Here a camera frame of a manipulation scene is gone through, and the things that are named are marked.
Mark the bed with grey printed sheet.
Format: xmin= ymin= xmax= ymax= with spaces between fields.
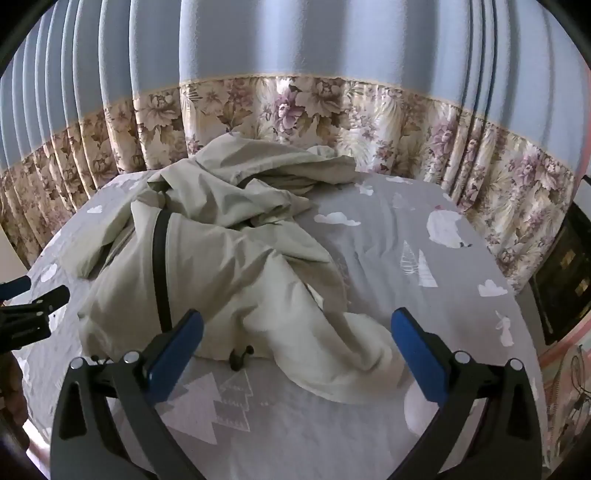
xmin=9 ymin=168 xmax=550 ymax=480

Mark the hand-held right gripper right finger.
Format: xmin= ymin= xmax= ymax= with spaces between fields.
xmin=390 ymin=308 xmax=543 ymax=480

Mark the blue curtain with floral band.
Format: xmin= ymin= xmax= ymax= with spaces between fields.
xmin=0 ymin=0 xmax=591 ymax=296

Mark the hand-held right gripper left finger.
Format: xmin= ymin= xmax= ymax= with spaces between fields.
xmin=51 ymin=310 xmax=204 ymax=480

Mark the beige jacket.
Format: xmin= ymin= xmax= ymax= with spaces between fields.
xmin=60 ymin=131 xmax=411 ymax=404

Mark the pink printed cloth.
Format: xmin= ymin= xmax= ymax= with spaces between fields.
xmin=538 ymin=332 xmax=591 ymax=467

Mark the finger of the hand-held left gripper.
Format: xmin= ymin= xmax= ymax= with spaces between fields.
xmin=28 ymin=285 xmax=71 ymax=315
xmin=0 ymin=276 xmax=31 ymax=299

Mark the dark cabinet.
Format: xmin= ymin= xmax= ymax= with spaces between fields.
xmin=529 ymin=217 xmax=591 ymax=347

